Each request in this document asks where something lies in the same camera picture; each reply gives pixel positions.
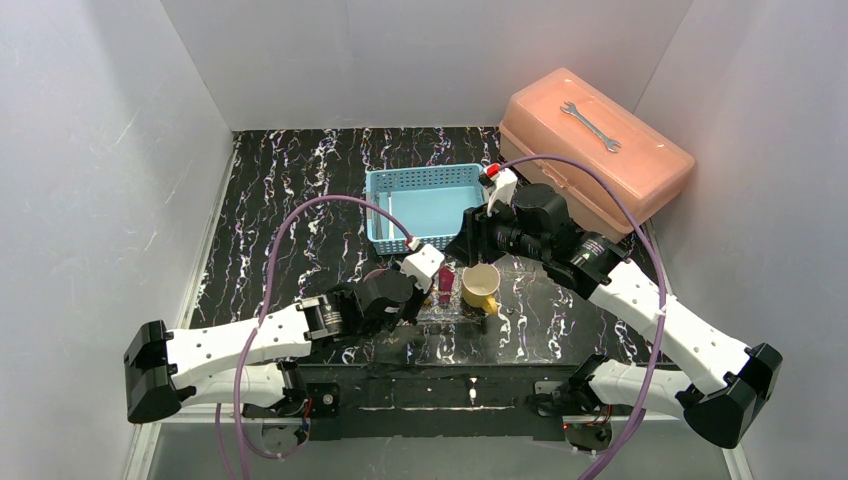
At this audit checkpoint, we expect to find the silver wrench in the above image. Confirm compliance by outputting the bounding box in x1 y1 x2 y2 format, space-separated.
560 101 621 153

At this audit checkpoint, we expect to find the yellow mug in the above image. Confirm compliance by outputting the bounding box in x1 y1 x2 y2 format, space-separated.
461 263 500 315

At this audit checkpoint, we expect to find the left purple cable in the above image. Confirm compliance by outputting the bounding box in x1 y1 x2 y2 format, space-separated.
213 193 419 480

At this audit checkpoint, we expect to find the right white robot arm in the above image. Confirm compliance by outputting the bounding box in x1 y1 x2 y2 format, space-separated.
445 184 783 449

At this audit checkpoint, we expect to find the pink toothpaste tube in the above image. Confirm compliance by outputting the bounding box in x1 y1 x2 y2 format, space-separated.
437 265 455 308

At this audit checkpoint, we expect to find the aluminium rail frame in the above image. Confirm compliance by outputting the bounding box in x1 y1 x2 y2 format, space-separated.
122 374 757 480

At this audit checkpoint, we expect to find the blue plastic basket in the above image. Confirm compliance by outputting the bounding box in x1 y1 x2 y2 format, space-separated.
365 163 486 251

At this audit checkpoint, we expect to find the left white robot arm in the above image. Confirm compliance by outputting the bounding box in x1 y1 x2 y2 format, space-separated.
123 269 434 424

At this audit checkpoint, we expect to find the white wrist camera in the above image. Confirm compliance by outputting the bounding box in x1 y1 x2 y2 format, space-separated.
479 164 518 217
400 243 445 293

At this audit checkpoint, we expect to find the clear glass tray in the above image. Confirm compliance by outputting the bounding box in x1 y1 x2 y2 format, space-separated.
409 267 488 325

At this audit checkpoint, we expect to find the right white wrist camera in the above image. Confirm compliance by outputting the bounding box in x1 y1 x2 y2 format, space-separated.
479 164 518 217

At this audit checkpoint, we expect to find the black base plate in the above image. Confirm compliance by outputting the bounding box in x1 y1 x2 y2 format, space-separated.
261 362 637 444

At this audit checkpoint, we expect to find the pink plastic toolbox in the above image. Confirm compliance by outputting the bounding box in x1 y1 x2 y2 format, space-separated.
499 68 695 241

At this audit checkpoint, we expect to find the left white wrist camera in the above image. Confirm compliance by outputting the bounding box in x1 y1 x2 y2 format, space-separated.
400 243 445 293

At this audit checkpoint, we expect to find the white toothbrush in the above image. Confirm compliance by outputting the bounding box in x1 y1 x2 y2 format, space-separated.
387 192 407 241

